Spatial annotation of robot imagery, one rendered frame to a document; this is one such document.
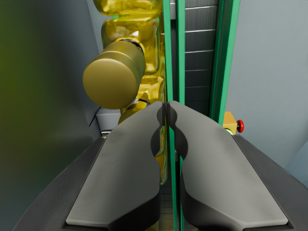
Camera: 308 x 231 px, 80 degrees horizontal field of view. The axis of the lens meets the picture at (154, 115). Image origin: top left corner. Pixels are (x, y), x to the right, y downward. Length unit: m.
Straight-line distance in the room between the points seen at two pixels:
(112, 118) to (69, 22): 0.22
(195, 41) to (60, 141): 0.30
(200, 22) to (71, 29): 0.25
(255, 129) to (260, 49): 0.26
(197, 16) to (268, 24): 0.23
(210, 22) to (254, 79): 0.27
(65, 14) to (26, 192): 0.31
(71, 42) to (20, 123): 0.23
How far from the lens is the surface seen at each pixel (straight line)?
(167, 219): 0.80
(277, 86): 0.65
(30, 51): 0.26
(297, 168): 2.25
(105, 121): 0.49
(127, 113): 0.17
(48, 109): 0.27
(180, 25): 0.30
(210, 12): 0.39
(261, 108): 0.67
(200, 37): 0.40
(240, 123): 0.61
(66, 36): 0.41
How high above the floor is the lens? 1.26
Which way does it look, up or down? 58 degrees down
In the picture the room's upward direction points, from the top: 175 degrees counter-clockwise
